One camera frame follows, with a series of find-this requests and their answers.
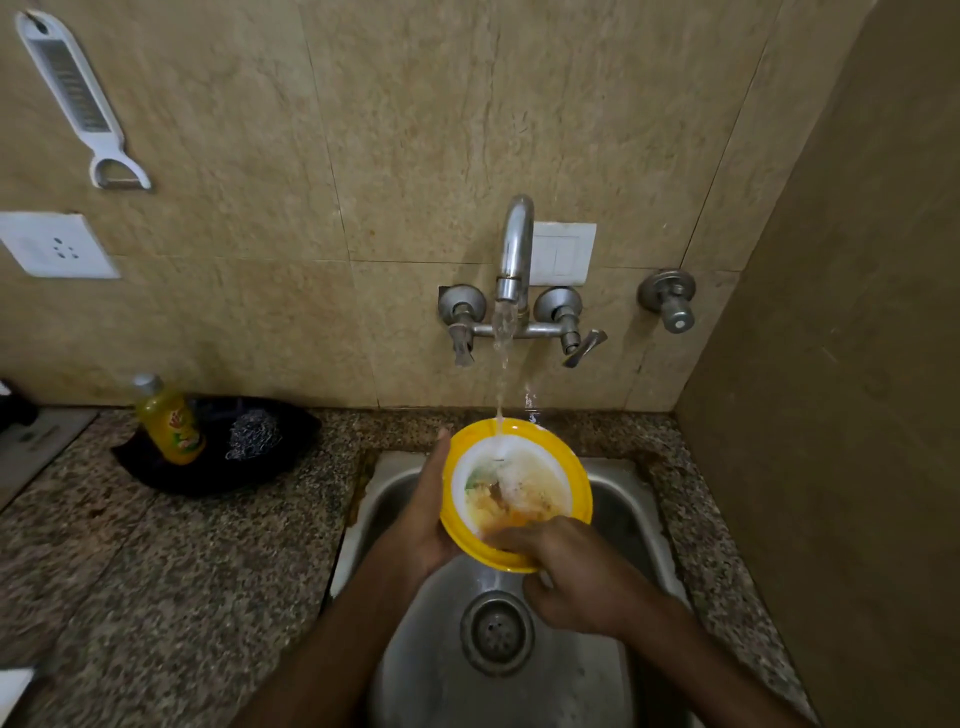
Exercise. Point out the person's left hand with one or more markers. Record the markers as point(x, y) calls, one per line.
point(416, 532)

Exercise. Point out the person's right hand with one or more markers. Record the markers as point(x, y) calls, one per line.
point(592, 577)

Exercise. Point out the yellow rimmed round plate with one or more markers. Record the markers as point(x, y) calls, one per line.
point(577, 465)

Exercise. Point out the black plastic dish rack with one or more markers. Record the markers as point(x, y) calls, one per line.
point(16, 411)

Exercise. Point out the white rectangular plate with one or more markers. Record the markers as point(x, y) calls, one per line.
point(13, 694)

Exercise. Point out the person's left forearm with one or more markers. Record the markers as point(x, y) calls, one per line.
point(330, 660)

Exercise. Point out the person's right forearm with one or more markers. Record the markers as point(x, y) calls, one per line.
point(720, 667)

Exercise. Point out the black oval tray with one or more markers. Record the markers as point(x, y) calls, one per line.
point(292, 465)

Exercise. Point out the yellow dish soap bottle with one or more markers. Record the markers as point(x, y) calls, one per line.
point(171, 424)

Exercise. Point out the stainless steel sink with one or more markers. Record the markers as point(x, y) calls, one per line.
point(427, 637)

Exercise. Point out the metal sink drain strainer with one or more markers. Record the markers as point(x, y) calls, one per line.
point(497, 634)

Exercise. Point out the steel wool scrubber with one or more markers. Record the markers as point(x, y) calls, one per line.
point(253, 435)

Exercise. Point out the grey drain mat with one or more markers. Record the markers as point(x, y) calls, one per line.
point(41, 450)

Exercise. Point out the white grater peeler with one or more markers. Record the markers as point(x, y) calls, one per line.
point(71, 86)

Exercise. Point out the chrome wall tap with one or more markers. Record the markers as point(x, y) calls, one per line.
point(669, 301)

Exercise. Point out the chrome wall faucet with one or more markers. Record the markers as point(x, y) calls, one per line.
point(516, 240)

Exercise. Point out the white switch plate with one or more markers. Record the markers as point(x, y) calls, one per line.
point(566, 253)

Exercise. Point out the white wall socket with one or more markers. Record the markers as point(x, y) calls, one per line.
point(56, 246)

